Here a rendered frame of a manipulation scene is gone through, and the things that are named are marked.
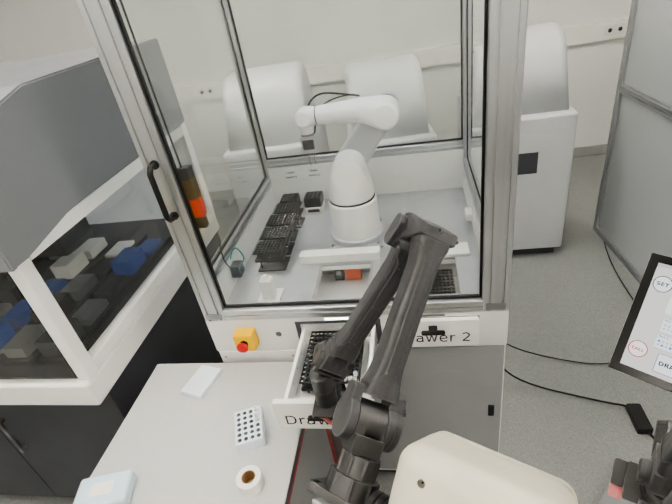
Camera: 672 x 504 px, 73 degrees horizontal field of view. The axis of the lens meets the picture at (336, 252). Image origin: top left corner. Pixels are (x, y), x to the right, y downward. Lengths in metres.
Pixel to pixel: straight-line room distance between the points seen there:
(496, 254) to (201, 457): 1.06
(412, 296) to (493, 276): 0.63
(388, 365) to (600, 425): 1.78
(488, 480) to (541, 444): 1.76
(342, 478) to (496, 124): 0.87
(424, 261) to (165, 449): 1.07
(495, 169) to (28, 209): 1.30
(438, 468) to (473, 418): 1.26
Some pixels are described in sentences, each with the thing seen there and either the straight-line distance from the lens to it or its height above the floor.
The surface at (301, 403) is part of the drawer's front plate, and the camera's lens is 1.32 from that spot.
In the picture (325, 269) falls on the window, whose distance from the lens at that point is 1.43.
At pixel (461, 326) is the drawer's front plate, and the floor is 0.90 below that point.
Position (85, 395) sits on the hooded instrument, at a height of 0.86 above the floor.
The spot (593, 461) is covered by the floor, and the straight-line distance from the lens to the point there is 2.38.
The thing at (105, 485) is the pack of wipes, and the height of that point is 0.81.
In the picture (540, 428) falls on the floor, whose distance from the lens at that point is 2.42.
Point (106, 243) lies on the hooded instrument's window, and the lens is 1.83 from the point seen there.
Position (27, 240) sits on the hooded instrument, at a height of 1.41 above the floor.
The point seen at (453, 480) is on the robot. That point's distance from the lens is 0.62.
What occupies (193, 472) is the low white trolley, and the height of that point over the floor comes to 0.76.
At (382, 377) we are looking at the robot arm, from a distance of 0.82.
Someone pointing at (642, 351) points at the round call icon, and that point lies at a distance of 1.37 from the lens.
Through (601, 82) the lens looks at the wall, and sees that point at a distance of 4.94.
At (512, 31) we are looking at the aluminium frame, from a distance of 1.17.
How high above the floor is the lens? 1.92
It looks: 32 degrees down
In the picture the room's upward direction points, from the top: 10 degrees counter-clockwise
